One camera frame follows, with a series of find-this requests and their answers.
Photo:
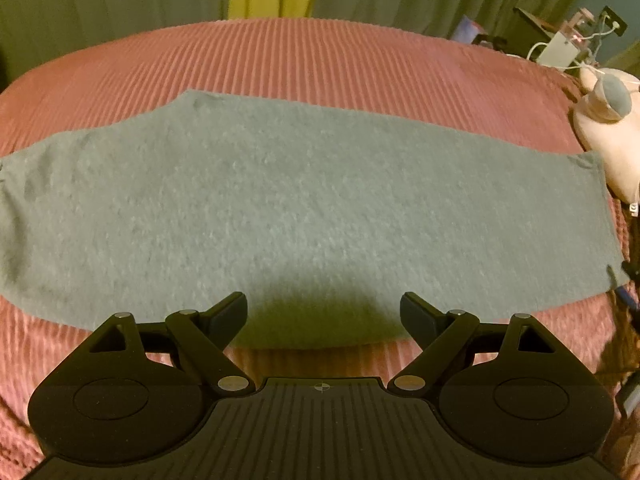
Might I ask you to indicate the grey pants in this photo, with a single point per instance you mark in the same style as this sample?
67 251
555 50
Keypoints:
300 200

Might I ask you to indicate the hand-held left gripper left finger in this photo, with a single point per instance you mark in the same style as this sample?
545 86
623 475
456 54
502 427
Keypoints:
231 312

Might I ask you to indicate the pink ribbed blanket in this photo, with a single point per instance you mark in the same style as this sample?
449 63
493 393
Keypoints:
300 60

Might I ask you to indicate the pink object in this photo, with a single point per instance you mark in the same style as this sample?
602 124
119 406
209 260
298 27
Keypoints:
582 20

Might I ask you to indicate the dark nightstand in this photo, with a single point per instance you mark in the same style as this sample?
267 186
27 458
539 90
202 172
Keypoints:
532 22

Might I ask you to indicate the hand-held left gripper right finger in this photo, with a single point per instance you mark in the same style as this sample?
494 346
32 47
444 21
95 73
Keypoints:
416 315

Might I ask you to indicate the white box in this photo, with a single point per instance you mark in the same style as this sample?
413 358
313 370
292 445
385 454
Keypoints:
562 51

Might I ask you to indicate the cream plush toy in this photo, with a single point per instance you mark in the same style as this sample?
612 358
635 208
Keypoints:
615 130

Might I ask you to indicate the purple object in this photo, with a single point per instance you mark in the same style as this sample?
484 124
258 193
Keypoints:
465 30

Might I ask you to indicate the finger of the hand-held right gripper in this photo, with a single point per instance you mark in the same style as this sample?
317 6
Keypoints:
630 400
628 287

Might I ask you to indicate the wall socket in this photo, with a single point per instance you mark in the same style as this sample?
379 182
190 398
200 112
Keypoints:
611 21

